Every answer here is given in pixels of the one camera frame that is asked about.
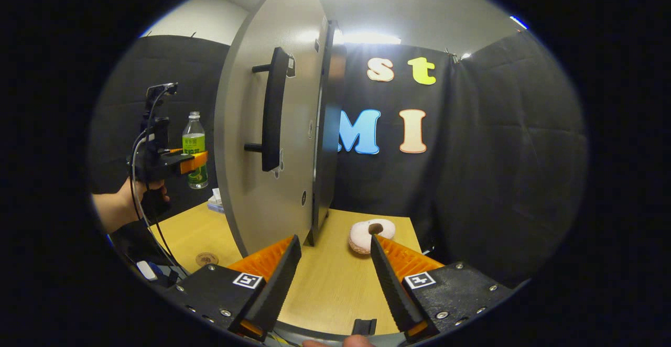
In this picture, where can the pink frosted donut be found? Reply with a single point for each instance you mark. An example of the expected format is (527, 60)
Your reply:
(361, 237)

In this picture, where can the grey cabinet door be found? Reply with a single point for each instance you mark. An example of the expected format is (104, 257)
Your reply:
(246, 100)

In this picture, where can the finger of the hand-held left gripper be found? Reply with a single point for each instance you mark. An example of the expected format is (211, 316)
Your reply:
(191, 162)

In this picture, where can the green label plastic bottle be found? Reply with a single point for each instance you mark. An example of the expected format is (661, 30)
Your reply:
(195, 137)

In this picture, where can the black backdrop cloth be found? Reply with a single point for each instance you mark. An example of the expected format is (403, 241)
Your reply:
(498, 153)

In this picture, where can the small white device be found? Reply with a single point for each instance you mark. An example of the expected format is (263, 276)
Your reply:
(147, 270)

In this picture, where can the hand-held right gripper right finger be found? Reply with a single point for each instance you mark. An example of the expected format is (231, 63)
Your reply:
(393, 289)

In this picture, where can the round brown coaster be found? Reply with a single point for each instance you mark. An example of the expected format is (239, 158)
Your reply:
(207, 259)

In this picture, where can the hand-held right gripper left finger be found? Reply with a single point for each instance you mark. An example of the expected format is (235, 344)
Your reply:
(280, 284)

